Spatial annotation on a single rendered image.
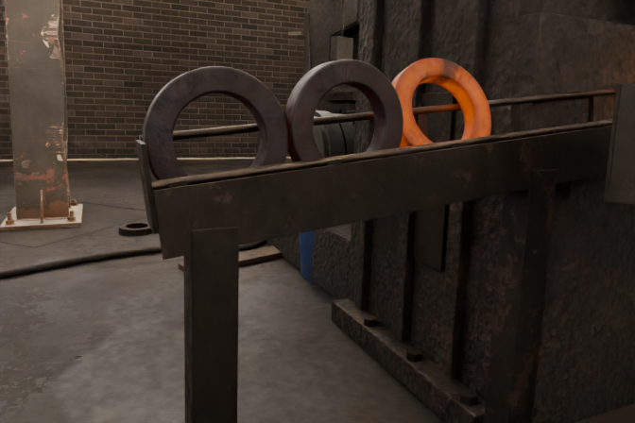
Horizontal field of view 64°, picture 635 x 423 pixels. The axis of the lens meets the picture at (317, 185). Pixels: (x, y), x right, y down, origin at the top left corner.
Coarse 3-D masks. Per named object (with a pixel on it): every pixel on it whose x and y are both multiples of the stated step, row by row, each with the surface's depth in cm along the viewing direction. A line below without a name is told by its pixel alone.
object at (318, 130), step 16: (320, 112) 207; (336, 112) 222; (352, 112) 212; (320, 128) 201; (336, 128) 201; (352, 128) 205; (320, 144) 200; (336, 144) 198; (352, 144) 202; (272, 240) 244; (288, 240) 224; (320, 240) 192; (336, 240) 179; (288, 256) 225; (320, 256) 193; (336, 256) 180; (320, 272) 193; (336, 272) 180; (336, 288) 181
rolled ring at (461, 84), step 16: (416, 64) 80; (432, 64) 81; (448, 64) 83; (400, 80) 78; (416, 80) 80; (432, 80) 83; (448, 80) 83; (464, 80) 83; (400, 96) 78; (464, 96) 84; (480, 96) 84; (464, 112) 85; (480, 112) 83; (416, 128) 78; (464, 128) 85; (480, 128) 82; (400, 144) 79; (416, 144) 77
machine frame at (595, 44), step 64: (384, 0) 140; (448, 0) 115; (512, 0) 98; (576, 0) 102; (384, 64) 141; (512, 64) 99; (576, 64) 98; (448, 128) 115; (576, 192) 103; (384, 256) 145; (448, 256) 114; (576, 256) 106; (384, 320) 146; (448, 320) 114; (576, 320) 109; (448, 384) 115; (576, 384) 112
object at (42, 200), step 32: (32, 0) 266; (32, 32) 268; (32, 64) 270; (64, 64) 302; (32, 96) 272; (64, 96) 305; (32, 128) 274; (64, 128) 307; (32, 160) 276; (64, 160) 282; (32, 192) 279; (64, 192) 285; (32, 224) 272; (64, 224) 276
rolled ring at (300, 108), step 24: (312, 72) 68; (336, 72) 69; (360, 72) 70; (312, 96) 68; (384, 96) 73; (288, 120) 68; (312, 120) 68; (384, 120) 74; (288, 144) 69; (312, 144) 68; (384, 144) 74
